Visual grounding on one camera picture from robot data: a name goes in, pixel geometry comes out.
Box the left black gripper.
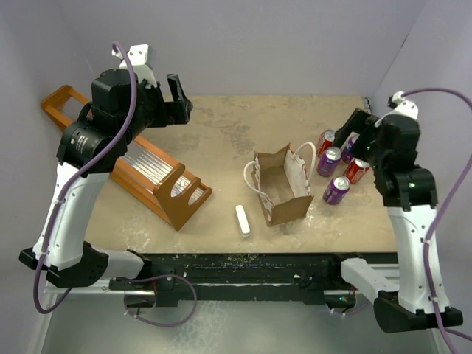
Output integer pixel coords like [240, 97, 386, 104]
[118, 74, 192, 145]

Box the purple soda can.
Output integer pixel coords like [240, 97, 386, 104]
[341, 134, 359, 164]
[323, 176, 351, 205]
[316, 147, 341, 177]

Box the red cola can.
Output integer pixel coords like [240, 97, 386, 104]
[316, 129, 336, 158]
[344, 158, 370, 184]

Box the red cola can back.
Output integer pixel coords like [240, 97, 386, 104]
[344, 158, 370, 184]

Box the canvas bag with cat print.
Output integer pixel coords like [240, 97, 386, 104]
[243, 142, 316, 226]

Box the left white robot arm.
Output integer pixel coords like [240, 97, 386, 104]
[19, 69, 192, 289]

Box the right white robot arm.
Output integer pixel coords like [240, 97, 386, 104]
[327, 108, 463, 333]

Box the orange wooden rack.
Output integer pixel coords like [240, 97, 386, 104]
[41, 85, 213, 232]

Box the white oblong plastic case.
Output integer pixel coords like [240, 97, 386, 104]
[235, 205, 251, 237]

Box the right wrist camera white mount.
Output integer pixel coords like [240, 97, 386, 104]
[387, 91, 419, 119]

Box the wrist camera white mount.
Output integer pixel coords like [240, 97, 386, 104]
[127, 44, 156, 84]
[387, 91, 419, 119]

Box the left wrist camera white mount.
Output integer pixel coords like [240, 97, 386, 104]
[127, 44, 156, 84]

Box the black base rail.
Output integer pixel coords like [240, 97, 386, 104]
[108, 250, 399, 308]

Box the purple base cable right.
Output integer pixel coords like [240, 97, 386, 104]
[326, 287, 372, 318]

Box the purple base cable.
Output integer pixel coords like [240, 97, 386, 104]
[122, 276, 197, 328]
[326, 287, 372, 318]

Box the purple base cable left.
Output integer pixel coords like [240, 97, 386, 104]
[122, 276, 197, 328]

